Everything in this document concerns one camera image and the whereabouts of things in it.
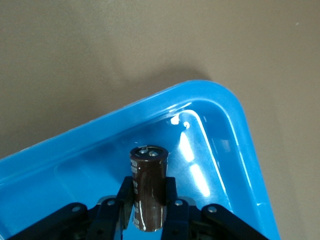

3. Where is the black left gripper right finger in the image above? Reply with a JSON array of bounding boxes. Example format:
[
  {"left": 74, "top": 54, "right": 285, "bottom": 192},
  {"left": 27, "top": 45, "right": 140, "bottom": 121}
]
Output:
[{"left": 161, "top": 176, "right": 271, "bottom": 240}]

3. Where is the long dark brown capacitor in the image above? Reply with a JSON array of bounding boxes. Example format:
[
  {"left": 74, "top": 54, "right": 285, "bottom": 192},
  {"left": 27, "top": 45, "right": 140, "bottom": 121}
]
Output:
[{"left": 129, "top": 145, "right": 169, "bottom": 233}]

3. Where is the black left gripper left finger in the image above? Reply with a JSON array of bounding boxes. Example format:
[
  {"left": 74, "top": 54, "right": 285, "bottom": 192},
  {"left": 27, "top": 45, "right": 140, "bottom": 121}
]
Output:
[{"left": 9, "top": 176, "right": 136, "bottom": 240}]

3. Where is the blue plastic tray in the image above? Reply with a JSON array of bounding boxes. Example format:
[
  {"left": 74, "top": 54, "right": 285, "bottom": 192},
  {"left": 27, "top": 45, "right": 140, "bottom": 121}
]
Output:
[{"left": 0, "top": 79, "right": 282, "bottom": 240}]

